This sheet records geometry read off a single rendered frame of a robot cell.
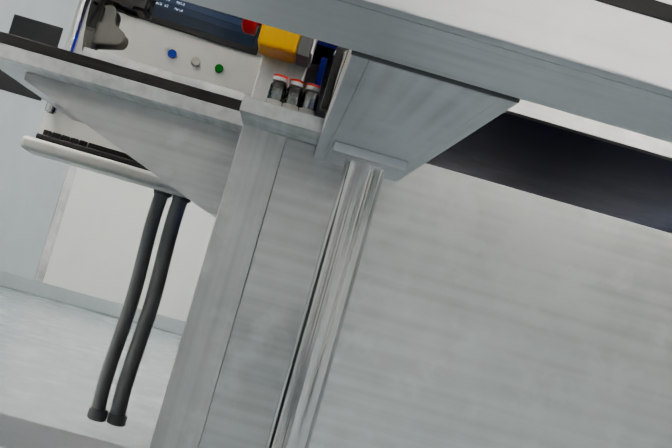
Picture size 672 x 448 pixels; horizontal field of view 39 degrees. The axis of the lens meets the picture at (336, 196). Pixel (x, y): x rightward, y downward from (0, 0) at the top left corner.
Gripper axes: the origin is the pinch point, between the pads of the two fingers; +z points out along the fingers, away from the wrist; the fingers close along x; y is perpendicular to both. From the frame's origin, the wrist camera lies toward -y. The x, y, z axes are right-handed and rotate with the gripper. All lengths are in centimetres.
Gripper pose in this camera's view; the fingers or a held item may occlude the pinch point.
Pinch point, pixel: (85, 53)
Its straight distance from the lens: 153.5
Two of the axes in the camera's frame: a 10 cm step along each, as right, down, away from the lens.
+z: -2.9, 9.5, -0.9
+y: 9.5, 2.9, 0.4
